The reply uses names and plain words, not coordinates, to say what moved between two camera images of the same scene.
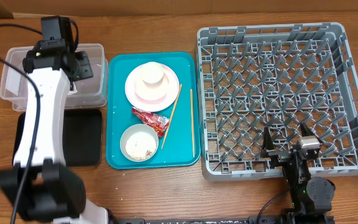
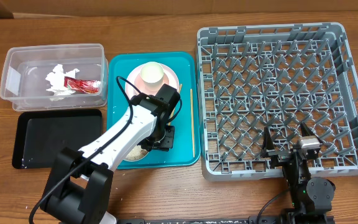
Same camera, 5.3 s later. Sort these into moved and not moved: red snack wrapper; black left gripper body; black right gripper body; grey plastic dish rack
Moved: black left gripper body; red snack wrapper
Not moved: black right gripper body; grey plastic dish rack
